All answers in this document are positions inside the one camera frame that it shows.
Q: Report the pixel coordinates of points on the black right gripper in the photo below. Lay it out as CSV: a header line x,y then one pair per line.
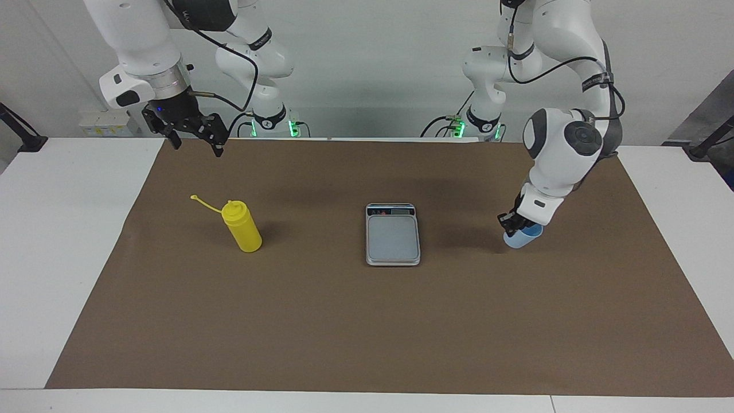
x,y
175,112

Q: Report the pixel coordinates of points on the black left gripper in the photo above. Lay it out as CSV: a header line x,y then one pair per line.
x,y
519,221

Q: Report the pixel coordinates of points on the light blue plastic cup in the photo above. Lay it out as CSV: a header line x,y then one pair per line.
x,y
523,238

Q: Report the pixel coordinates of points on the yellow squeeze bottle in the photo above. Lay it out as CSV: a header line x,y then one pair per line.
x,y
243,229

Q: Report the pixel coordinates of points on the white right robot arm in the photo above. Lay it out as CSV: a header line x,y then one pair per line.
x,y
137,40

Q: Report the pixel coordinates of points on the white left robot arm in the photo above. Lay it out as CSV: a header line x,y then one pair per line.
x,y
565,143

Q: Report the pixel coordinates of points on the silver digital kitchen scale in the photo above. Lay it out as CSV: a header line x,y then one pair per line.
x,y
393,238

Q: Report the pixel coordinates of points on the brown table mat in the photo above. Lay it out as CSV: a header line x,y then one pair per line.
x,y
367,321

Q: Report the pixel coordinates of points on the black stand foot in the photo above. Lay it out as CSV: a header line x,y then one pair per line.
x,y
26,140
708,146

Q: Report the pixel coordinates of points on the white wall socket box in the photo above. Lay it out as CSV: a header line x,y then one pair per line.
x,y
106,123

